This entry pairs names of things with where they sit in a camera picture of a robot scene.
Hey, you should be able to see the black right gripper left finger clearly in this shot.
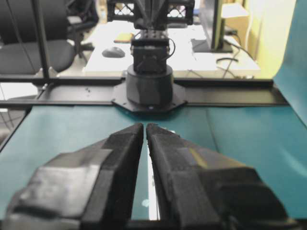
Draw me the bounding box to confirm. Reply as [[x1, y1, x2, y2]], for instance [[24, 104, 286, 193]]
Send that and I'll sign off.
[[4, 123, 143, 230]]

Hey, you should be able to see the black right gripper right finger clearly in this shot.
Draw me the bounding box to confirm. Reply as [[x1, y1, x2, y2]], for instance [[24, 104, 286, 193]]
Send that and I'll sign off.
[[146, 123, 297, 230]]

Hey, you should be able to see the black computer mouse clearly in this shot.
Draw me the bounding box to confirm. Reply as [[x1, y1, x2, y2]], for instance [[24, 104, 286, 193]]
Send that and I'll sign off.
[[102, 46, 125, 58]]

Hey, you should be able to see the black office chair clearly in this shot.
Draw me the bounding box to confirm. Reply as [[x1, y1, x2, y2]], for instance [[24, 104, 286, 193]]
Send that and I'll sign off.
[[0, 0, 99, 75]]

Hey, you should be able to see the white desk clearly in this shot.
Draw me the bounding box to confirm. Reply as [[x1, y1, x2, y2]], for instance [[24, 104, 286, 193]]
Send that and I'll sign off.
[[82, 20, 261, 74]]

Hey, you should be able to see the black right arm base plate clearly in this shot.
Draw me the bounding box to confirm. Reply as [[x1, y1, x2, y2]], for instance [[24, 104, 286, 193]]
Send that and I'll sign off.
[[110, 64, 187, 113]]

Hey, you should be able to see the black table frame rail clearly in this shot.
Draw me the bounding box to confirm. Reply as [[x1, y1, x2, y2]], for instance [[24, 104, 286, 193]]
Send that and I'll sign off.
[[0, 75, 289, 108]]

